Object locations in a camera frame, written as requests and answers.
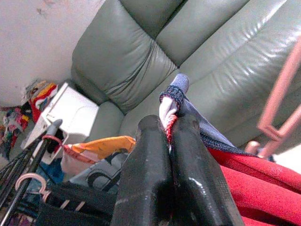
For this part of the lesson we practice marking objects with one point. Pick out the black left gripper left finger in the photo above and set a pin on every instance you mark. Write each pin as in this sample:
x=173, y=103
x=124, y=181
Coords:
x=145, y=176

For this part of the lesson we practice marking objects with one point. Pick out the black metal drying rack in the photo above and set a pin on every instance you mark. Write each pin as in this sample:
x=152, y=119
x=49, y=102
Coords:
x=53, y=126

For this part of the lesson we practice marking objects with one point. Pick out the white cabinet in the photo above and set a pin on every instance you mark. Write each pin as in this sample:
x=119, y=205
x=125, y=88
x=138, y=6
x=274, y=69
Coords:
x=75, y=113

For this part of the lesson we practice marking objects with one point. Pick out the orange white hanging garment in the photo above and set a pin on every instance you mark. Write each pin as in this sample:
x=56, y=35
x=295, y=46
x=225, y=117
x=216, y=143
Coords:
x=105, y=146

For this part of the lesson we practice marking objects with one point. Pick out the grey green leather sofa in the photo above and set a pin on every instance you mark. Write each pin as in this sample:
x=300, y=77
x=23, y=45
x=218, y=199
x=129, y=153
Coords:
x=211, y=35

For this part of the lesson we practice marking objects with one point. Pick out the red garment with white lining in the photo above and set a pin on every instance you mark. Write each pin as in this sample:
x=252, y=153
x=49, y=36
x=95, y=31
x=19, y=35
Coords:
x=258, y=188

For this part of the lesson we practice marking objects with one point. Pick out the colourful clothes pile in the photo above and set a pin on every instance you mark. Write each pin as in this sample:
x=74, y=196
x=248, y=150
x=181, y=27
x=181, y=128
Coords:
x=40, y=99

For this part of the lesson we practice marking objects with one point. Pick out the black printed hanging garment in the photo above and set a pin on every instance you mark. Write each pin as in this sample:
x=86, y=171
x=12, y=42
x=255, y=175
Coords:
x=82, y=202

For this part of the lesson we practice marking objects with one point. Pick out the pink plastic hanger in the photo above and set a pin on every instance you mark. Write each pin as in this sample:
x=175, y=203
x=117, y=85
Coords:
x=29, y=175
x=50, y=137
x=282, y=82

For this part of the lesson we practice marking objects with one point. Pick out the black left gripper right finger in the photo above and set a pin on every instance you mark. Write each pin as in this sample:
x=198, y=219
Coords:
x=200, y=188

